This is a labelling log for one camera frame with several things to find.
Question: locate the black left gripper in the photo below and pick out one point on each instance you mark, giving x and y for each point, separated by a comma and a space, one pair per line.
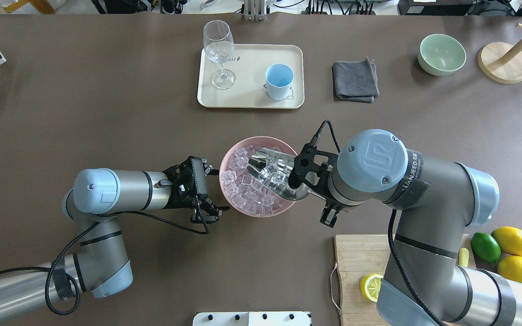
178, 197

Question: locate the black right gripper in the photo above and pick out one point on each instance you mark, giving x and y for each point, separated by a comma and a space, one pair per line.
328, 214

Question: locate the stainless steel ice scoop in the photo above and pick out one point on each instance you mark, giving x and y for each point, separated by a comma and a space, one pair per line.
274, 169

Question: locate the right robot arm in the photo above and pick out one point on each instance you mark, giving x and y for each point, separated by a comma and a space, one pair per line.
433, 201

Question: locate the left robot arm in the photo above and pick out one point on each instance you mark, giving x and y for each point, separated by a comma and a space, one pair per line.
102, 265

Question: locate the clear ice cubes pile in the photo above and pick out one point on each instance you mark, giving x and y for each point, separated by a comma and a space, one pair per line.
252, 190

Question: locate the light blue cup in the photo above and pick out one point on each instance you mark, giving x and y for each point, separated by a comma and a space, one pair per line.
279, 78

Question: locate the bamboo cutting board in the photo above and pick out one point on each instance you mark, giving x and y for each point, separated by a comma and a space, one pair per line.
357, 256

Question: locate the pink bowl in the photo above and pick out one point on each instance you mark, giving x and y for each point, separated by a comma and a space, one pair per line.
252, 210

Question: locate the half lemon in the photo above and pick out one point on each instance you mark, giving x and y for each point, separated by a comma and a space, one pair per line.
370, 286

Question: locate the cream plastic tray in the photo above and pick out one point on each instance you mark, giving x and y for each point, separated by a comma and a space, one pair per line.
250, 63

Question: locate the grey folded cloth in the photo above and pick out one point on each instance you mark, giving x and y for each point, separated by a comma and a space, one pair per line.
355, 81

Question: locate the yellow plastic knife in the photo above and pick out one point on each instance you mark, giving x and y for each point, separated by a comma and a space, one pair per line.
463, 257

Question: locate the clear wine glass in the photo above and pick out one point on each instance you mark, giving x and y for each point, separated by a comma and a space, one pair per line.
219, 47

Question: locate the green lime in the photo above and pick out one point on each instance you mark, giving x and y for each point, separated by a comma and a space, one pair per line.
486, 247

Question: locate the upper whole lemon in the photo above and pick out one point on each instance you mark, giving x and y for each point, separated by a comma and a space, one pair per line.
509, 239

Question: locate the whole lemon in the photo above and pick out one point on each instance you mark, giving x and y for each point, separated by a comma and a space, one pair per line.
509, 239
510, 267

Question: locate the lower whole lemon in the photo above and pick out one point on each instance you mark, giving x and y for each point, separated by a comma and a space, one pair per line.
510, 267

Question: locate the pale green bowl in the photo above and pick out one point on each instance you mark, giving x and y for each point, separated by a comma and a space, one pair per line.
441, 55

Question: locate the wooden mug tree stand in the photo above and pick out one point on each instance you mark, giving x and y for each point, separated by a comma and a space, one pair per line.
502, 62

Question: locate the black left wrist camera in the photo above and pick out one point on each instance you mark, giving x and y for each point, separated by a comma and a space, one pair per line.
198, 167

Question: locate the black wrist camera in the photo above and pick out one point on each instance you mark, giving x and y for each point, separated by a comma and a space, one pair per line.
312, 167
198, 167

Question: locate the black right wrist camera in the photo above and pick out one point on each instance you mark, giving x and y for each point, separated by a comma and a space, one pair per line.
312, 167

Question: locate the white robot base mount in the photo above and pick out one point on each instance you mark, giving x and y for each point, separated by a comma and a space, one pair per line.
262, 318

